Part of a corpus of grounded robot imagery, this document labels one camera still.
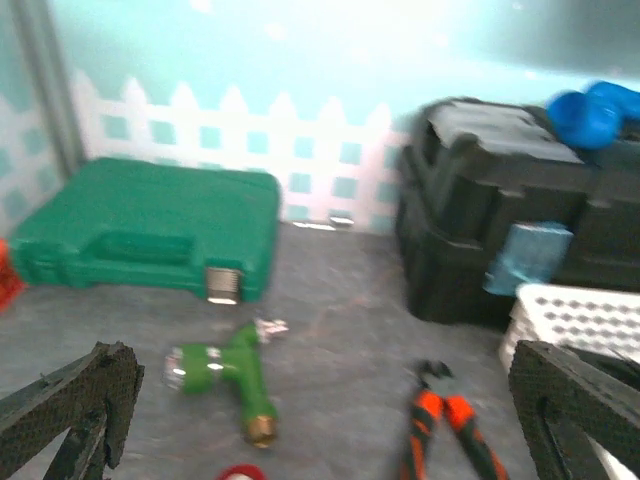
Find white perforated basket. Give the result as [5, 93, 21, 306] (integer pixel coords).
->
[499, 284, 639, 370]

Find green small motor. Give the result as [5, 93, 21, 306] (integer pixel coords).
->
[163, 319, 289, 449]

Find green plastic case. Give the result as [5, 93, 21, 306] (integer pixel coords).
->
[8, 158, 281, 305]

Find blue corrugated hose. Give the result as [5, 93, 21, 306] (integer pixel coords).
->
[545, 80, 640, 151]

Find orange black pliers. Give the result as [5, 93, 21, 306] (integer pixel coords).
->
[397, 359, 511, 480]

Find large red spring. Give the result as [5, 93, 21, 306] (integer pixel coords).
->
[215, 464, 267, 480]

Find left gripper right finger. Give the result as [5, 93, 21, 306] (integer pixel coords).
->
[509, 340, 639, 479]

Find black battery holder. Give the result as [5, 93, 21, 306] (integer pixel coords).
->
[573, 349, 639, 385]

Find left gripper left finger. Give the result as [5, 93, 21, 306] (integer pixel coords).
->
[1, 342, 145, 479]

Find black toolbox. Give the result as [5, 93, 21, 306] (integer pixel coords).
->
[395, 97, 639, 329]

